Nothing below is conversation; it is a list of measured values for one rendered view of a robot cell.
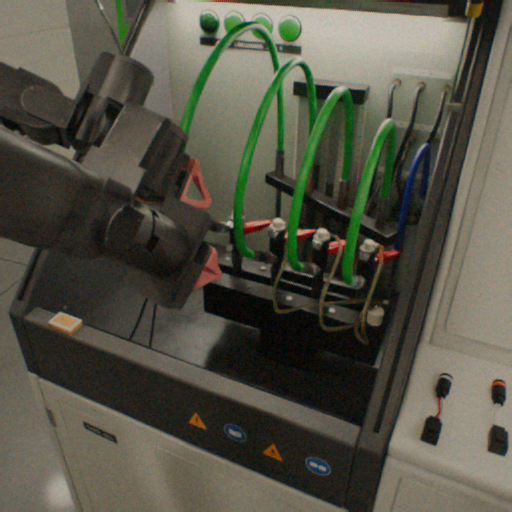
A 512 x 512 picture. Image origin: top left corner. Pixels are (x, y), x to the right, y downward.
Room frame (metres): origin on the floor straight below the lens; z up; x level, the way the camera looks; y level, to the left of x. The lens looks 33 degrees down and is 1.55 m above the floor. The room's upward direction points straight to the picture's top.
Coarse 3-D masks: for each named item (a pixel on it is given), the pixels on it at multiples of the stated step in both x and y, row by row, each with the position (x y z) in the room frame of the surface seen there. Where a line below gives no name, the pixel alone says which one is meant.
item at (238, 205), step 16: (288, 64) 0.76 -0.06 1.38; (304, 64) 0.82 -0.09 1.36; (272, 80) 0.73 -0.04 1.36; (272, 96) 0.70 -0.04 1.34; (256, 128) 0.66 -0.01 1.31; (256, 144) 0.65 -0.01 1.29; (240, 176) 0.63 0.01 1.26; (240, 192) 0.62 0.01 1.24; (240, 208) 0.61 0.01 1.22; (240, 224) 0.61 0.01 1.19; (240, 240) 0.61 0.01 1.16; (256, 256) 0.65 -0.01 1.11; (272, 256) 0.71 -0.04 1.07
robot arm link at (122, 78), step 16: (96, 64) 0.61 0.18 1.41; (112, 64) 0.61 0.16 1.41; (128, 64) 0.61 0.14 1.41; (144, 64) 0.62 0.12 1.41; (96, 80) 0.60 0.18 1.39; (112, 80) 0.59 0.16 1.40; (128, 80) 0.60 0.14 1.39; (144, 80) 0.61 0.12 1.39; (32, 96) 0.54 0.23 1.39; (48, 96) 0.55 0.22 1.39; (64, 96) 0.55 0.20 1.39; (80, 96) 0.57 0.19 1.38; (112, 96) 0.58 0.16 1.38; (128, 96) 0.58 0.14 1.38; (144, 96) 0.61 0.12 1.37; (32, 112) 0.53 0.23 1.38; (48, 112) 0.54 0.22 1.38; (64, 112) 0.54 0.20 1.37; (80, 112) 0.59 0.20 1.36; (64, 128) 0.53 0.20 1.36; (64, 144) 0.58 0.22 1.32
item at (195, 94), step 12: (240, 24) 0.81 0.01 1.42; (252, 24) 0.83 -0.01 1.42; (228, 36) 0.77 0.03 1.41; (264, 36) 0.88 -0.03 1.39; (216, 48) 0.74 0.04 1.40; (276, 48) 0.92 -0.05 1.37; (216, 60) 0.73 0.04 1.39; (276, 60) 0.93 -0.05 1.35; (204, 72) 0.70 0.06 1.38; (276, 72) 0.94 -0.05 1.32; (204, 84) 0.69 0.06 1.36; (192, 96) 0.68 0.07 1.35; (276, 96) 0.96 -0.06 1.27; (192, 108) 0.67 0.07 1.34
